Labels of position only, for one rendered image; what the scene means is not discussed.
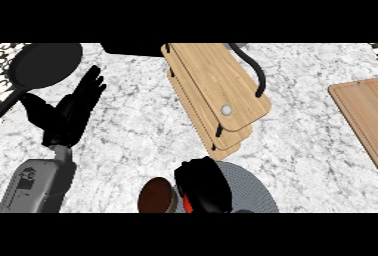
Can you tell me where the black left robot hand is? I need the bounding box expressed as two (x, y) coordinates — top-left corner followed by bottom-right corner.
(19, 64), (108, 149)

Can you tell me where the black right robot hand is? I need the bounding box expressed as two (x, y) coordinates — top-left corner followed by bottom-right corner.
(173, 155), (234, 214)

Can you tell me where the red tomato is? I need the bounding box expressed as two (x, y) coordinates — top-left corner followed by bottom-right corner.
(182, 194), (195, 213)

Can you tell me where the wooden tiered shelf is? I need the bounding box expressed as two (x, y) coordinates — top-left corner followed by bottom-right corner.
(160, 42), (273, 162)

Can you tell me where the black frying pan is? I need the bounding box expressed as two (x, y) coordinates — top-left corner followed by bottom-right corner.
(0, 42), (84, 118)

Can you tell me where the black appliance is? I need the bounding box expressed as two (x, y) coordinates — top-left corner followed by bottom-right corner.
(99, 42), (170, 58)

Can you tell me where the wooden cutting board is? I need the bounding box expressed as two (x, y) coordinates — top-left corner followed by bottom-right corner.
(327, 77), (378, 168)

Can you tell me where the black wire rack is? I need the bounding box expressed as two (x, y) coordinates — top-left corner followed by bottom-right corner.
(0, 42), (33, 103)

